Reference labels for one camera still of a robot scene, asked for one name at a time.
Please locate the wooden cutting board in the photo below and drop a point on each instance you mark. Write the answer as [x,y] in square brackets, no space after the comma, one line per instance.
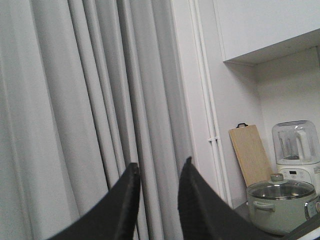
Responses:
[251,154]

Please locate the grey curtain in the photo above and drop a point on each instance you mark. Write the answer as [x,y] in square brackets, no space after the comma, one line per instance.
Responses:
[86,88]

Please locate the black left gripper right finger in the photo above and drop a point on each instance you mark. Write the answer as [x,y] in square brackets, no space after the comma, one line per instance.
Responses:
[205,216]

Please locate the white wall pipe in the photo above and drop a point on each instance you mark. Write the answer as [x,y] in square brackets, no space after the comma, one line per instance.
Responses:
[223,186]

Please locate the white blender appliance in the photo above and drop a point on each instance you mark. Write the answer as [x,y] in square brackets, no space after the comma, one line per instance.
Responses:
[297,151]

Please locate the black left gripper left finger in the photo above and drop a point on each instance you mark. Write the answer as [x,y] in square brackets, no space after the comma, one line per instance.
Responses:
[114,217]

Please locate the white wall cabinet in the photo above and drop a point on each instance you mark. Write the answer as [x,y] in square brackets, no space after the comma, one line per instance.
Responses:
[256,31]

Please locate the green cooking pot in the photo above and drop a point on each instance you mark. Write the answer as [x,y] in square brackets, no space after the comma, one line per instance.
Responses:
[278,205]

